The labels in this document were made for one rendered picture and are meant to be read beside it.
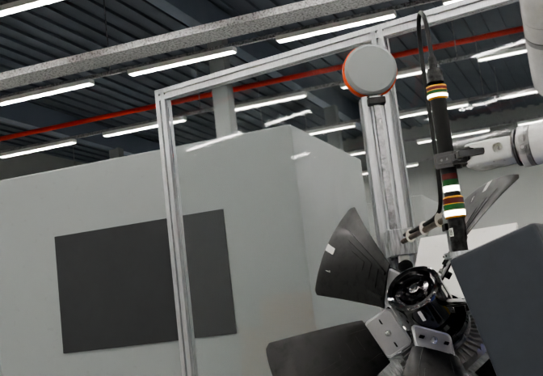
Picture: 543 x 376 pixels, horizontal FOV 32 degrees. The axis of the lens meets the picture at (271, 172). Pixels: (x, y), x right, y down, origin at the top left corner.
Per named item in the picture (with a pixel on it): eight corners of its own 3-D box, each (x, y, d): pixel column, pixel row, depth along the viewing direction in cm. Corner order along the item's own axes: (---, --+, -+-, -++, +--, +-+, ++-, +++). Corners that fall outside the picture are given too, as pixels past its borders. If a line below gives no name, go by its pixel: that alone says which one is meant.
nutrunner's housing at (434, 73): (452, 271, 194) (420, 59, 201) (469, 268, 194) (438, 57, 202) (456, 269, 190) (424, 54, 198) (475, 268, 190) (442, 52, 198)
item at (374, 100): (396, 316, 259) (367, 100, 269) (413, 314, 259) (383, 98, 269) (398, 315, 256) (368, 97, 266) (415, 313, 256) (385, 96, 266)
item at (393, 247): (385, 261, 260) (381, 231, 261) (410, 259, 260) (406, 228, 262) (392, 258, 250) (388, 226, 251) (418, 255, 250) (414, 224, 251)
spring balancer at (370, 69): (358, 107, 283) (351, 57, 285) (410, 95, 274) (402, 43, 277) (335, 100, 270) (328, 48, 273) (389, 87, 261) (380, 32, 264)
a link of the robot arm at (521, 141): (530, 162, 182) (515, 165, 183) (543, 166, 189) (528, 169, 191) (524, 120, 183) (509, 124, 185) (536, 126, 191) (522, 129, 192)
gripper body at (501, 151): (519, 162, 183) (465, 172, 188) (534, 166, 191) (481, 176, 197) (513, 124, 184) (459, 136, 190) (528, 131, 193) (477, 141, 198)
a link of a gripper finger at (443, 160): (461, 162, 189) (431, 168, 192) (467, 163, 192) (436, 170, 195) (459, 147, 190) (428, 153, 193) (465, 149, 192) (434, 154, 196)
